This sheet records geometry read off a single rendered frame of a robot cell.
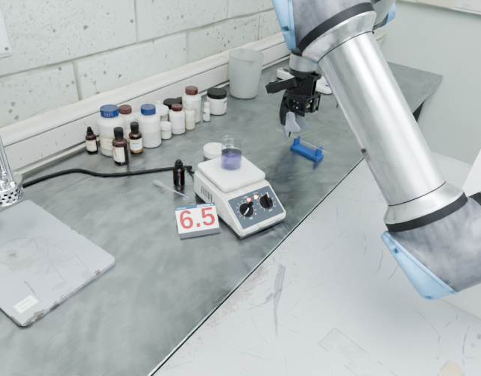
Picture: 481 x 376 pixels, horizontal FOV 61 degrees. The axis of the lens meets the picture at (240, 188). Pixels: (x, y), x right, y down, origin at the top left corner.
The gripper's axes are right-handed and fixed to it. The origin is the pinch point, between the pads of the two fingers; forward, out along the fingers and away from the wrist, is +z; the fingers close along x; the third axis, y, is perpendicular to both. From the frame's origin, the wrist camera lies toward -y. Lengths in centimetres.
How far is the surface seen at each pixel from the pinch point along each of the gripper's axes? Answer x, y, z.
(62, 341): -81, 17, 4
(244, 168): -31.0, 10.5, -5.0
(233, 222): -42.3, 17.8, 0.7
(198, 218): -45.9, 10.8, 1.6
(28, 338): -85, 13, 4
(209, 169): -37.8, 5.5, -5.1
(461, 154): 112, 28, 38
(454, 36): 109, 7, -14
